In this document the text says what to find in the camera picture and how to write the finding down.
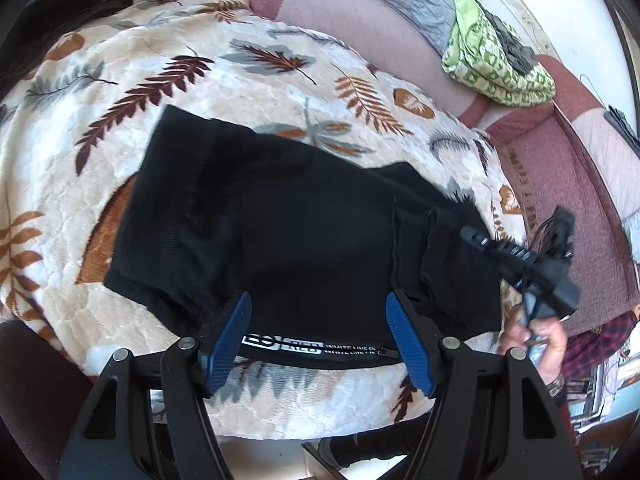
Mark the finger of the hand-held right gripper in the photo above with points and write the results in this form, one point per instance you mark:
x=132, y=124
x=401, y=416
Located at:
x=482, y=240

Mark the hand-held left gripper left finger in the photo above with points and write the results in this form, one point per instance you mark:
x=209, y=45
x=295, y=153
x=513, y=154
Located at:
x=227, y=345

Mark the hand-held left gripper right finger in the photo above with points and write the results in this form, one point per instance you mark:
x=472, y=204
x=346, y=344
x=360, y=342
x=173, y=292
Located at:
x=410, y=345

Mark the black pants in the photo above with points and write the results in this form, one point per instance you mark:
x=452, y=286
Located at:
x=280, y=240

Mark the person's right forearm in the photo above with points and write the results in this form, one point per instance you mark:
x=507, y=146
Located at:
x=600, y=340

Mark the person's right hand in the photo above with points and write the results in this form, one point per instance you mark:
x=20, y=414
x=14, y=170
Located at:
x=550, y=340

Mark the person's leg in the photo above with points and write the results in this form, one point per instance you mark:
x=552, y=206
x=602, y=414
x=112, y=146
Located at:
x=370, y=447

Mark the dark item on sofa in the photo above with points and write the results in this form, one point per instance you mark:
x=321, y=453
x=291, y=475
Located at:
x=622, y=125

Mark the green patterned blanket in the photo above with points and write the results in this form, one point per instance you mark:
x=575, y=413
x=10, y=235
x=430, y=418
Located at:
x=480, y=65

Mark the dark grey cloth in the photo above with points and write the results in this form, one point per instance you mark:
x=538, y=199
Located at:
x=515, y=50

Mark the leaf print blanket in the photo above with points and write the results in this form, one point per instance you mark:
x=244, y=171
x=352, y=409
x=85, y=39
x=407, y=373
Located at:
x=60, y=160

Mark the pink sofa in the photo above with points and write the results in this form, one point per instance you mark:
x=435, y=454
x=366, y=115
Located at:
x=350, y=25

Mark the black jacket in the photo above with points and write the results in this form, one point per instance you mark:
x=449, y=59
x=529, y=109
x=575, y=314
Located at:
x=50, y=20

